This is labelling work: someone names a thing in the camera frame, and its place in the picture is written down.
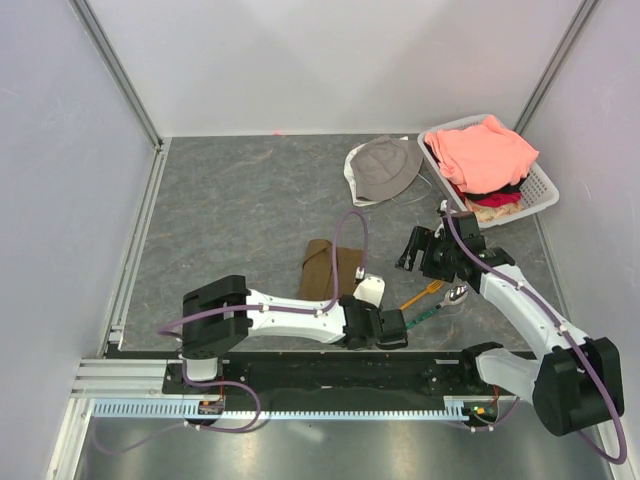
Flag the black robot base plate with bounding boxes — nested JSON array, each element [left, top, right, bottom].
[[221, 350, 508, 399]]

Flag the grey bucket hat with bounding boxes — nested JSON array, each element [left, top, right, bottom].
[[343, 136, 424, 207]]

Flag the brown cloth napkin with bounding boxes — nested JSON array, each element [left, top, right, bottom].
[[298, 239, 364, 301]]

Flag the red and dark clothes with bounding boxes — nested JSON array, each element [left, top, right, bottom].
[[450, 178, 526, 223]]

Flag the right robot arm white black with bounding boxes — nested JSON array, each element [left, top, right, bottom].
[[396, 212, 625, 436]]

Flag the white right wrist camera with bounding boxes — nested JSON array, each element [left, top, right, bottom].
[[434, 200, 448, 238]]

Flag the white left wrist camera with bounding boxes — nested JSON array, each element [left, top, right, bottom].
[[353, 267, 385, 307]]

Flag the orange plastic fork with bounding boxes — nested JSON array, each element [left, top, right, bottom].
[[399, 280, 445, 311]]

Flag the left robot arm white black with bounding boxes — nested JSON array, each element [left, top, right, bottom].
[[181, 275, 408, 393]]

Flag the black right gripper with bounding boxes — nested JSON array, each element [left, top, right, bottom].
[[394, 225, 459, 283]]

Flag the salmon pink folded garment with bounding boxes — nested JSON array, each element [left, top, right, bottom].
[[424, 115, 539, 194]]

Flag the grey slotted cable duct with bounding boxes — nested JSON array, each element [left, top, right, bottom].
[[93, 398, 487, 421]]

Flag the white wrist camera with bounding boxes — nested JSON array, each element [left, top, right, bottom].
[[353, 267, 385, 307], [434, 200, 448, 238]]

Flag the spoon with green handle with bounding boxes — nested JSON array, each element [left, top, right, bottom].
[[406, 284, 469, 330]]

